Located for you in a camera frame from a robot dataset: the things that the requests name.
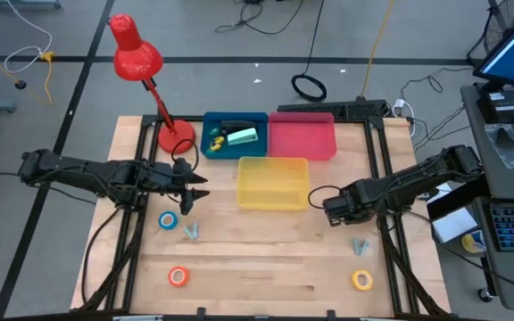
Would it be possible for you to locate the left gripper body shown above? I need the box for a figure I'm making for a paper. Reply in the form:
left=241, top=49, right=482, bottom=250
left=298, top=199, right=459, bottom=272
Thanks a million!
left=148, top=159, right=195, bottom=203

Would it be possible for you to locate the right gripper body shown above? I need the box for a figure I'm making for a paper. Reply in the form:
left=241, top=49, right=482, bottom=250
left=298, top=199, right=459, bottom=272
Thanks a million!
left=321, top=180, right=365, bottom=227

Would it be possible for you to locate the mint green stapler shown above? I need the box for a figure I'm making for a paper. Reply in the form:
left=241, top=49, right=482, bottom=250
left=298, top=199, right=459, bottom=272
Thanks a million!
left=227, top=128, right=260, bottom=146

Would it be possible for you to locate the black stapler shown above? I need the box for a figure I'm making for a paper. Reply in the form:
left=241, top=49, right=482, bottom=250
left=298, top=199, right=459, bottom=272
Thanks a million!
left=220, top=119, right=258, bottom=136

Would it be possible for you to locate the orange tape roll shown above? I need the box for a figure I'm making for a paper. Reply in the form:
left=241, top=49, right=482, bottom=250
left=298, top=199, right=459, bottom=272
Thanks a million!
left=168, top=266, right=191, bottom=288

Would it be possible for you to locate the translucent yellow plastic bin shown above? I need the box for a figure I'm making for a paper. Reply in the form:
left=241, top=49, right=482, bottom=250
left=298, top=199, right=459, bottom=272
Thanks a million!
left=236, top=155, right=311, bottom=211

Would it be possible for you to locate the blue plastic bin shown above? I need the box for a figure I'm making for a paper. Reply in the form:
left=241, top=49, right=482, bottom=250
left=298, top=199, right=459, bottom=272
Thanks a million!
left=200, top=111, right=270, bottom=161

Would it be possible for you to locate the pink plastic bin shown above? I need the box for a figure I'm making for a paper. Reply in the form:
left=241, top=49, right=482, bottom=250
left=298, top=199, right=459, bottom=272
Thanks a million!
left=268, top=111, right=338, bottom=162

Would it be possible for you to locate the white box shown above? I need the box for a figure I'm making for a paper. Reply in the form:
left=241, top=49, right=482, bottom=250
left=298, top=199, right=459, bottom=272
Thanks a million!
left=432, top=207, right=480, bottom=244

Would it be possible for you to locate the white power adapter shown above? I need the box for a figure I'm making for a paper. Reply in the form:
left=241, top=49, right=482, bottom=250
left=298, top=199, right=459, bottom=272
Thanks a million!
left=392, top=97, right=414, bottom=118

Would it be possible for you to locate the red round stand base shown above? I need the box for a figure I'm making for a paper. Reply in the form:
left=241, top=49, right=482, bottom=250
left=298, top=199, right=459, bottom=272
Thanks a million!
left=108, top=12, right=197, bottom=156

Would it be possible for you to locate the grey desk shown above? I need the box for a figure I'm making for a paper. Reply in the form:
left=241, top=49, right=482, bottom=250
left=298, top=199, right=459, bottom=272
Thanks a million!
left=460, top=83, right=514, bottom=312

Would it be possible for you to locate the clear plastic bag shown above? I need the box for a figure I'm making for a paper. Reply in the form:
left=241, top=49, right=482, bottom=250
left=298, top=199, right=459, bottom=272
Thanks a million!
left=484, top=123, right=514, bottom=170

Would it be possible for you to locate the black mini computer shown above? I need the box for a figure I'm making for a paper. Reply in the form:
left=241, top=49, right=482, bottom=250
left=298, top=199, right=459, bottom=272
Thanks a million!
left=477, top=89, right=514, bottom=125

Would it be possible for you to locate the black floor fan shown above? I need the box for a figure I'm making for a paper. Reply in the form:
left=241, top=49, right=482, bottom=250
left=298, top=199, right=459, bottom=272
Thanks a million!
left=468, top=0, right=514, bottom=62

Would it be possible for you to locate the black cable loop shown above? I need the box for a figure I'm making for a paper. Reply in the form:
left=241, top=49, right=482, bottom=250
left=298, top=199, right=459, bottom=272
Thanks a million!
left=307, top=185, right=343, bottom=210
left=170, top=138, right=200, bottom=174

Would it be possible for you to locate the black perforated bracket block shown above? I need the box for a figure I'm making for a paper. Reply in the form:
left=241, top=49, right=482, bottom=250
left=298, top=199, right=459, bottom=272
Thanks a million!
left=278, top=99, right=391, bottom=121

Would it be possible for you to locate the coiled black cable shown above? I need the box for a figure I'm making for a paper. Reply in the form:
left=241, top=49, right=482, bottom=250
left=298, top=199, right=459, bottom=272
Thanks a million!
left=290, top=0, right=328, bottom=103

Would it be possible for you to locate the yellow cable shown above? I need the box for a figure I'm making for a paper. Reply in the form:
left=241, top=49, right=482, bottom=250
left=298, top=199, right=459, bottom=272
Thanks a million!
left=361, top=0, right=395, bottom=100

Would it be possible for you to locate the yellow extension cord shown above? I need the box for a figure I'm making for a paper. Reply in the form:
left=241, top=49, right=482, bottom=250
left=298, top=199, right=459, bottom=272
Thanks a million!
left=0, top=41, right=56, bottom=104

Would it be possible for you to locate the white cable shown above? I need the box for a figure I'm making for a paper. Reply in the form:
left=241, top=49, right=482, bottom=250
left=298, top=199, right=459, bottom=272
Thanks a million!
left=4, top=0, right=54, bottom=75

